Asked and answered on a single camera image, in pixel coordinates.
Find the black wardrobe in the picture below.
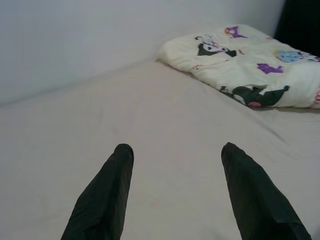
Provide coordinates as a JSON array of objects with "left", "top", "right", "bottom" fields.
[{"left": 273, "top": 0, "right": 320, "bottom": 57}]

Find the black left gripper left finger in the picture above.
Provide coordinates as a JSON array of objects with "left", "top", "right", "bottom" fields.
[{"left": 60, "top": 143, "right": 135, "bottom": 240}]

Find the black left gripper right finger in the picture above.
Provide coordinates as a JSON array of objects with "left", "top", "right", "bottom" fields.
[{"left": 221, "top": 141, "right": 312, "bottom": 240}]

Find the cream cartoon print blanket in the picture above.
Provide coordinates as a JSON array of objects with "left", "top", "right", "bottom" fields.
[{"left": 156, "top": 23, "right": 320, "bottom": 110}]

